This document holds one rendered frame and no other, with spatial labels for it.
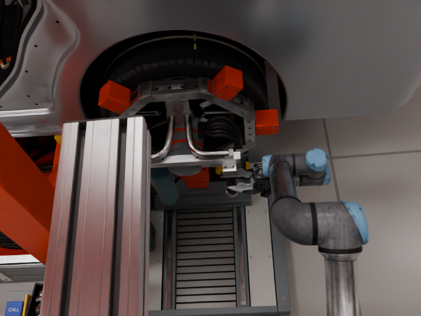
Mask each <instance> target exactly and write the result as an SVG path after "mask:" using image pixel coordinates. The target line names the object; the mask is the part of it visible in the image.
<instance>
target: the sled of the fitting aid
mask: <svg viewBox="0 0 421 316"><path fill-rule="evenodd" d="M240 167H241V168H243V169H244V170H245V171H246V170H248V169H250V167H249V150H247V151H245V152H243V153H242V154H241V163H240ZM241 182H244V183H245V184H247V183H251V179H250V180H245V179H241ZM154 206H155V208H156V210H157V211H162V210H175V209H199V208H223V207H236V206H252V197H251V194H245V193H241V194H237V196H236V197H229V196H228V195H227V194H223V195H210V196H187V197H179V198H178V200H177V202H176V203H175V204H173V205H170V206H167V205H164V204H162V203H161V202H160V199H159V195H158V194H157V192H156V190H155V199H154Z"/></svg>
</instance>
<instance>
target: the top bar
mask: <svg viewBox="0 0 421 316"><path fill-rule="evenodd" d="M233 163H241V152H234V159H226V160H225V159H224V157H217V158H203V157H199V156H196V155H195V154H190V155H169V156H164V157H163V158H161V159H159V160H156V161H151V168H157V167H178V166H200V165H211V164H233Z"/></svg>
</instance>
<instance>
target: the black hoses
mask: <svg viewBox="0 0 421 316"><path fill-rule="evenodd" d="M191 110H192V113H193V114H199V109H198V108H197V109H191ZM197 135H198V138H206V135H208V136H209V137H213V138H216V137H223V138H227V139H229V140H230V141H232V142H233V143H234V149H242V134H241V125H236V124H235V123H234V122H233V121H232V120H231V119H230V118H229V117H228V116H226V115H216V116H215V117H212V118H210V119H209V120H208V121H206V122H198V123H197Z"/></svg>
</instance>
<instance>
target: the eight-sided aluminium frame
mask: <svg viewBox="0 0 421 316"><path fill-rule="evenodd" d="M174 89H176V90H174ZM185 99H188V100H193V99H205V100H208V101H210V102H212V103H214V104H216V105H218V106H220V107H222V108H224V109H226V110H228V111H231V112H233V113H235V114H237V115H239V116H241V117H243V118H244V132H243V133H242V149H236V152H241V153H243V152H245V151H247V150H249V149H251V148H252V147H254V146H255V143H256V137H255V119H256V118H255V109H254V102H253V101H252V100H250V99H249V98H246V97H244V96H242V95H240V94H237V95H236V96H235V97H234V98H233V99H232V100H231V101H227V100H224V99H221V98H218V97H215V96H214V80H211V79H209V78H201V77H199V78H193V79H183V80H166V81H156V82H153V81H149V82H143V83H142V84H140V85H139V86H138V87H137V88H136V89H135V90H134V91H133V92H132V93H131V95H130V106H129V107H128V108H127V109H126V110H124V111H123V112H122V113H121V114H118V113H115V112H112V111H110V117H124V116H131V115H135V114H136V113H137V112H138V111H139V110H140V109H142V108H143V107H144V106H146V104H148V103H150V102H164V101H167V100H171V101H174V100H185ZM224 149H234V143H233V142H232V141H229V142H227V143H225V144H224V145H222V146H220V147H219V148H217V149H216V150H224ZM159 150H160V149H159V148H156V147H154V146H151V154H153V153H156V152H158V151H159ZM221 165H222V164H211V165H202V167H219V166H221Z"/></svg>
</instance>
